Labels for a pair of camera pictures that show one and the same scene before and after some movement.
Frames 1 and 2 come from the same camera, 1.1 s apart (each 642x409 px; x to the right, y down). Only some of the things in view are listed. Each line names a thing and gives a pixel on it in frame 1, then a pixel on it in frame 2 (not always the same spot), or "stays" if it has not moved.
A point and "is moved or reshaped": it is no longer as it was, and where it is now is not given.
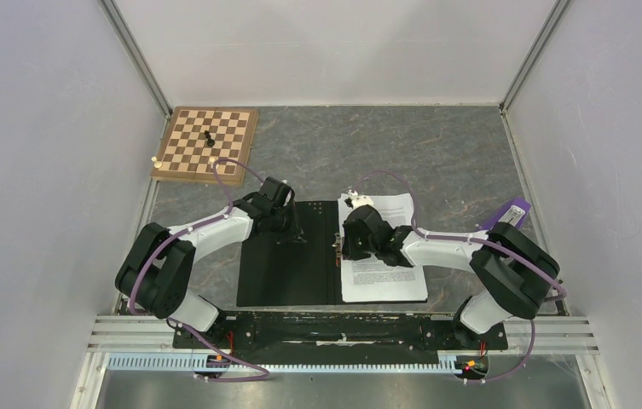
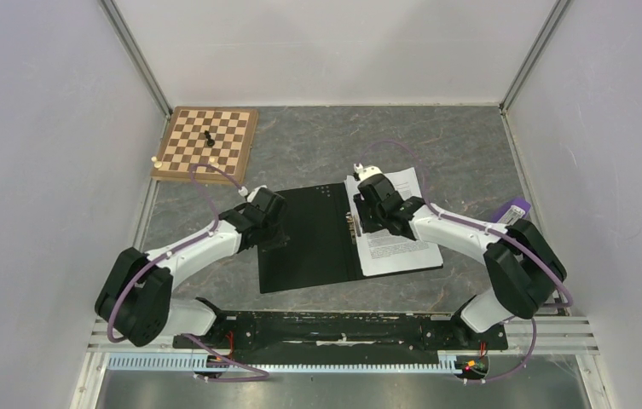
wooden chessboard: (197, 136) stays
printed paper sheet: (370, 279) is moved or reshaped
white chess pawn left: (158, 164) stays
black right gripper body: (358, 248) -> (371, 217)
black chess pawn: (210, 141) stays
